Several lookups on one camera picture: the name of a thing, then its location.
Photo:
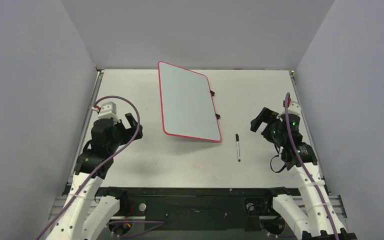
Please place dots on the black whiteboard marker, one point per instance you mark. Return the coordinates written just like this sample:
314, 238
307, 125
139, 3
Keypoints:
238, 151

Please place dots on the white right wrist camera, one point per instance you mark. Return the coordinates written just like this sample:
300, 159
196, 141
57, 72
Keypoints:
293, 108

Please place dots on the red framed whiteboard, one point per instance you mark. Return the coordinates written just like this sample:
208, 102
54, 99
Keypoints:
187, 105

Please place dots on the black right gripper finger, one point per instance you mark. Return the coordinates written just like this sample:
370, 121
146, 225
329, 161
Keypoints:
265, 115
255, 124

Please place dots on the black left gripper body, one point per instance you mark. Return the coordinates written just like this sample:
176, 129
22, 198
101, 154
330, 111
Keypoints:
121, 136

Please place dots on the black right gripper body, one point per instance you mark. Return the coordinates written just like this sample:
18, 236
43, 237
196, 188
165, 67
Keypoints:
266, 124

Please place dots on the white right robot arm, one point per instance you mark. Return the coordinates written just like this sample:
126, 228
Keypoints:
318, 220

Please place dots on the aluminium frame rail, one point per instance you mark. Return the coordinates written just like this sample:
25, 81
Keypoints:
335, 200

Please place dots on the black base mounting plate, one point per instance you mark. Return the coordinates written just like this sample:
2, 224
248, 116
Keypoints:
198, 209

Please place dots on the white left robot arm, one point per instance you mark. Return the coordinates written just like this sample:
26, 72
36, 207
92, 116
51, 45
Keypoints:
92, 165

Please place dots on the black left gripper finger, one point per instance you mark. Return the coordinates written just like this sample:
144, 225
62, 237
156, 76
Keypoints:
134, 131
131, 120

